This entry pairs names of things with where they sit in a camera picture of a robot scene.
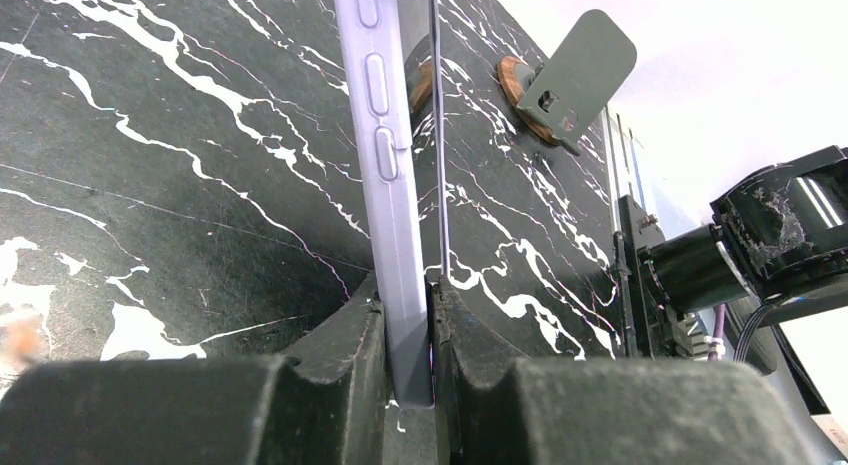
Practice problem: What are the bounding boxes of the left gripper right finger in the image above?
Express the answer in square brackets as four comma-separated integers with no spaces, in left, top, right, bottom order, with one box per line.
[430,279,811,464]

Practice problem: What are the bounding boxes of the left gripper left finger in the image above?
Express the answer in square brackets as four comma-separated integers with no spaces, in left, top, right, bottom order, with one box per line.
[1,276,387,464]

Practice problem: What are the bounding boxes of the phone with lilac case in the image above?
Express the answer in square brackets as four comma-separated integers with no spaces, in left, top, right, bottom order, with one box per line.
[334,0,435,409]

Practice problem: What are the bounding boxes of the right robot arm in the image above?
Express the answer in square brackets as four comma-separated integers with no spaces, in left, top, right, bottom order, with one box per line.
[613,146,847,415]

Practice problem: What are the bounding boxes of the black stand with wooden base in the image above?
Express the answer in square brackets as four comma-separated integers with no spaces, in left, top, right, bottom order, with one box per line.
[496,9,637,156]

